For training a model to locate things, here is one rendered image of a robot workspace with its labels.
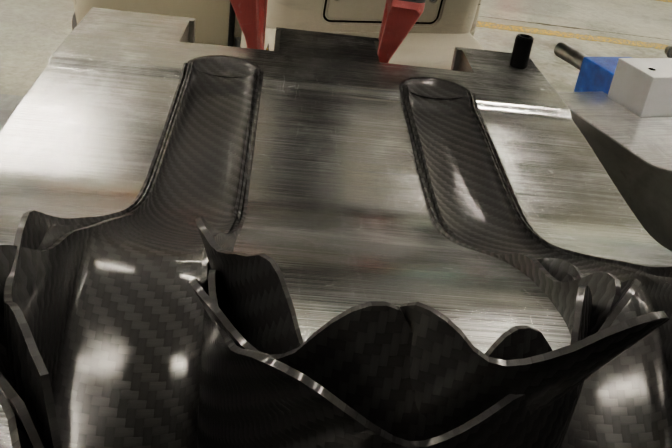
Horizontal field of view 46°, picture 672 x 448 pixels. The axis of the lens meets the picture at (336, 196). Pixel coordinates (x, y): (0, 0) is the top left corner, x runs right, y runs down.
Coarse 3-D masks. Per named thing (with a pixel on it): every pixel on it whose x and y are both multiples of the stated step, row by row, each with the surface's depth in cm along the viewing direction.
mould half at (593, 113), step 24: (576, 96) 53; (600, 96) 53; (576, 120) 50; (600, 120) 49; (624, 120) 50; (648, 120) 50; (600, 144) 48; (624, 144) 46; (648, 144) 47; (624, 168) 46; (648, 168) 44; (624, 192) 46; (648, 192) 44; (648, 216) 44
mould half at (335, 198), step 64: (64, 64) 38; (128, 64) 38; (256, 64) 40; (320, 64) 42; (384, 64) 43; (64, 128) 32; (128, 128) 33; (320, 128) 35; (384, 128) 36; (512, 128) 38; (576, 128) 39; (0, 192) 27; (64, 192) 28; (128, 192) 29; (256, 192) 30; (320, 192) 31; (384, 192) 31; (576, 192) 33; (320, 256) 18; (384, 256) 19; (448, 256) 20; (640, 256) 27; (320, 320) 15; (512, 320) 16
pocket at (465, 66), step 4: (376, 44) 46; (376, 48) 47; (456, 48) 47; (456, 52) 47; (460, 52) 47; (456, 56) 47; (460, 56) 47; (464, 56) 46; (452, 60) 48; (456, 60) 47; (460, 60) 47; (464, 60) 46; (396, 64) 48; (400, 64) 48; (452, 64) 48; (456, 64) 47; (460, 64) 47; (464, 64) 46; (468, 64) 45; (436, 68) 48; (452, 68) 48; (456, 68) 47; (460, 68) 47; (464, 68) 46; (468, 68) 45; (472, 72) 44
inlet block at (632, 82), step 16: (560, 48) 61; (576, 64) 60; (592, 64) 55; (608, 64) 55; (624, 64) 52; (640, 64) 52; (656, 64) 52; (592, 80) 56; (608, 80) 54; (624, 80) 52; (640, 80) 51; (656, 80) 50; (608, 96) 54; (624, 96) 52; (640, 96) 51; (656, 96) 50; (640, 112) 51; (656, 112) 51
